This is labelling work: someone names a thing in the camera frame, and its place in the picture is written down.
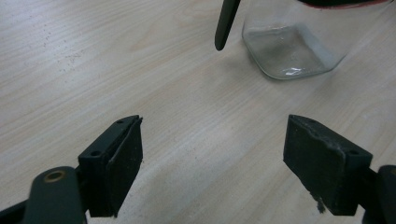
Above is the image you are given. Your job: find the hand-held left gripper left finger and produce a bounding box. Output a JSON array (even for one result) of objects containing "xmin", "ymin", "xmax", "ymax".
[{"xmin": 78, "ymin": 115, "xmax": 144, "ymax": 218}]

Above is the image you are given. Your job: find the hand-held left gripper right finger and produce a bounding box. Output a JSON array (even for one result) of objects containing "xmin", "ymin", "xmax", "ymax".
[{"xmin": 283, "ymin": 114, "xmax": 374, "ymax": 217}]

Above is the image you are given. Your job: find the square glass jar black rim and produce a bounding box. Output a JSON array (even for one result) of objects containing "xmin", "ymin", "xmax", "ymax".
[{"xmin": 242, "ymin": 0, "xmax": 396, "ymax": 80}]

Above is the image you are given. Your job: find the black hinged jar lid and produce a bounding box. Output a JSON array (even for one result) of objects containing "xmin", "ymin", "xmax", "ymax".
[{"xmin": 214, "ymin": 0, "xmax": 242, "ymax": 52}]

